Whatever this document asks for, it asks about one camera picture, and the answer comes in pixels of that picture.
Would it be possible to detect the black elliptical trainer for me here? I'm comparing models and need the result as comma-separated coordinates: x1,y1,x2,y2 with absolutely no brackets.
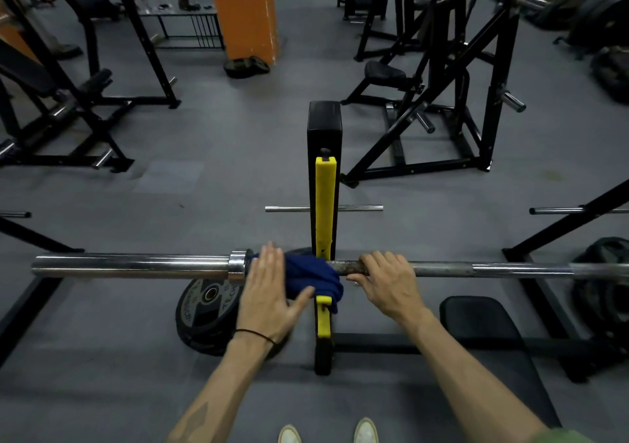
555,0,629,60

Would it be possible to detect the black squat rack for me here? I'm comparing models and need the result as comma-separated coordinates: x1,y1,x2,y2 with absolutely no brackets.
113,0,181,110

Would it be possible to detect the black rack base frame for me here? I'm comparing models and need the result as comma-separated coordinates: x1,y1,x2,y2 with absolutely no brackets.
0,210,85,368

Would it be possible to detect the large black weight plate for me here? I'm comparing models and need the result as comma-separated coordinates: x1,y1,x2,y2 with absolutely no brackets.
572,237,629,340

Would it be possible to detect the black and red lever machine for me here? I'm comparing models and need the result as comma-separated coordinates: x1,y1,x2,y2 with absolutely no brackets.
339,0,527,188

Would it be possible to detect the narrow orange pillar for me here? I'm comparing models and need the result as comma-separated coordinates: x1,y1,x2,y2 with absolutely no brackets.
0,14,40,63

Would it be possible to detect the yellow bar hook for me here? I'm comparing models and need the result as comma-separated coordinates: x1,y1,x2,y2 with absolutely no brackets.
314,156,339,339

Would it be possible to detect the person's left hand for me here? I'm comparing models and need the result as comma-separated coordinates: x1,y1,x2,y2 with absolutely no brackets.
235,242,315,345

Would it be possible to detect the black hair tie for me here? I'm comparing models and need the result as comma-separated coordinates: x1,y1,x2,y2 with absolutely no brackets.
233,328,277,346

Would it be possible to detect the person's left forearm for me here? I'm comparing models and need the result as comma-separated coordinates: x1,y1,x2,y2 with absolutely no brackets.
166,334,278,443

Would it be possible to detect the person's right forearm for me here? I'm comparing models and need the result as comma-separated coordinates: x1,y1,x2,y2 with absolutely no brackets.
408,309,549,443

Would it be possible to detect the black wire frame table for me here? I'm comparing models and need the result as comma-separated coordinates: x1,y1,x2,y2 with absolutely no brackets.
137,0,226,50

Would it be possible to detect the black incline bench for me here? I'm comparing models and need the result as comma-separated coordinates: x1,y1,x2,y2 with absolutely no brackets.
0,0,134,173

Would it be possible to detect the person's right hand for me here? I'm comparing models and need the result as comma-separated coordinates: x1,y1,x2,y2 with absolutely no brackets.
346,250,429,328

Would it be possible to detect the black bench press rack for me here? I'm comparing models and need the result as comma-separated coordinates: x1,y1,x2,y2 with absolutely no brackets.
265,101,629,385

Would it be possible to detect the steel barbell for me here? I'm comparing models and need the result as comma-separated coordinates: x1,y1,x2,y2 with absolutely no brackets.
31,250,629,282

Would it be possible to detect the blue cleaning cloth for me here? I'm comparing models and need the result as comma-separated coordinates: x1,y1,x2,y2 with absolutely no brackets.
250,253,345,315

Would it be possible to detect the black plate-loaded machine frame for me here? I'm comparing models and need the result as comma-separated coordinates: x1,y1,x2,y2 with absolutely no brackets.
353,0,429,63

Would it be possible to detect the wide orange pillar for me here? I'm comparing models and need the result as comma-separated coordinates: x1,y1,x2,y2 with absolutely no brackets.
206,0,280,65

